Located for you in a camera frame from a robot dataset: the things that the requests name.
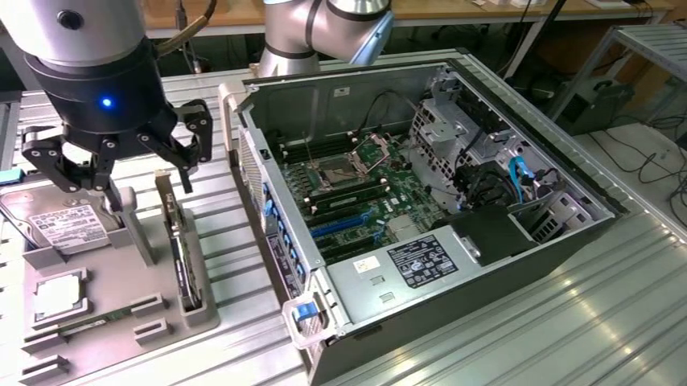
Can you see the thin locking lever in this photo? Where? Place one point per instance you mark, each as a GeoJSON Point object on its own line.
{"type": "Point", "coordinates": [309, 150]}

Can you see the black plastic air shroud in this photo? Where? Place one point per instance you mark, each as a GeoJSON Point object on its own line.
{"type": "Point", "coordinates": [489, 237]}

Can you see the silver power supply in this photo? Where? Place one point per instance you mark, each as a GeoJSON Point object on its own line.
{"type": "Point", "coordinates": [375, 289]}

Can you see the metal disk bay cage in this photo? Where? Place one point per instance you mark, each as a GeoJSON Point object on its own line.
{"type": "Point", "coordinates": [441, 140]}

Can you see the graphics card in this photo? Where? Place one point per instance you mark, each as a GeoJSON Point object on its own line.
{"type": "Point", "coordinates": [183, 257]}

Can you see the installed RAM stick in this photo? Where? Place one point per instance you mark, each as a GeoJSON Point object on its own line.
{"type": "Point", "coordinates": [349, 199]}

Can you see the black RAM slot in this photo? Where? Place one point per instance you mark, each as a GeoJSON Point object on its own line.
{"type": "Point", "coordinates": [317, 142]}
{"type": "Point", "coordinates": [322, 150]}

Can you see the open black PC case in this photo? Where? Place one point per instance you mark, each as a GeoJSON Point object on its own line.
{"type": "Point", "coordinates": [483, 305]}

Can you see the metal slat shelf frame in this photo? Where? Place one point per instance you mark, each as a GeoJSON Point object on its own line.
{"type": "Point", "coordinates": [656, 40]}

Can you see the blue expansion slot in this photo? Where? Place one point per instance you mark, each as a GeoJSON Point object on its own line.
{"type": "Point", "coordinates": [341, 226]}

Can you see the blue card retainer strip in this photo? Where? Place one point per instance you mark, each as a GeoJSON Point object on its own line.
{"type": "Point", "coordinates": [287, 241]}

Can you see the black expansion slot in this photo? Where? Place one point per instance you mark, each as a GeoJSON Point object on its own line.
{"type": "Point", "coordinates": [354, 250]}
{"type": "Point", "coordinates": [346, 242]}

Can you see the black box device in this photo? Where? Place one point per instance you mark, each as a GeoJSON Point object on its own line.
{"type": "Point", "coordinates": [596, 108]}

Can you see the CPU socket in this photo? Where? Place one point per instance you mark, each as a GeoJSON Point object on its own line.
{"type": "Point", "coordinates": [335, 175]}

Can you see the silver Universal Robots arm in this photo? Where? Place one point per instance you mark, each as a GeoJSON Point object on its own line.
{"type": "Point", "coordinates": [81, 24]}

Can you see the grey parts rack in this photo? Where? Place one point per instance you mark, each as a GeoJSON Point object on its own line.
{"type": "Point", "coordinates": [123, 289]}

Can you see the blue plastic block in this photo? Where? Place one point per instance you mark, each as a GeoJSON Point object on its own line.
{"type": "Point", "coordinates": [10, 177]}

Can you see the silver chipset heatsink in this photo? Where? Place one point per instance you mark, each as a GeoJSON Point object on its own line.
{"type": "Point", "coordinates": [405, 226]}

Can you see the blue case latch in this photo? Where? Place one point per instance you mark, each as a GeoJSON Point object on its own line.
{"type": "Point", "coordinates": [305, 313]}

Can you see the green RAM stick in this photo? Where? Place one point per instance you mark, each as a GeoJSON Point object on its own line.
{"type": "Point", "coordinates": [97, 319]}

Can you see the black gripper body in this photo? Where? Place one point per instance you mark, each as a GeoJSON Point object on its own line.
{"type": "Point", "coordinates": [102, 100]}

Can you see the silver CPU chip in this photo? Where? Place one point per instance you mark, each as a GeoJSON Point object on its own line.
{"type": "Point", "coordinates": [57, 295]}

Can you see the wooden desk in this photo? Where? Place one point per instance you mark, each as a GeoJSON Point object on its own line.
{"type": "Point", "coordinates": [483, 15]}

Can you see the hard disk with label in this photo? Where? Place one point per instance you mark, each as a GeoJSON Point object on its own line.
{"type": "Point", "coordinates": [59, 225]}

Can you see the green motherboard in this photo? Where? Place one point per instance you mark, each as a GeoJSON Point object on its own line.
{"type": "Point", "coordinates": [399, 189]}

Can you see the metal socket cover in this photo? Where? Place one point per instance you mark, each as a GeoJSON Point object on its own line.
{"type": "Point", "coordinates": [375, 150]}

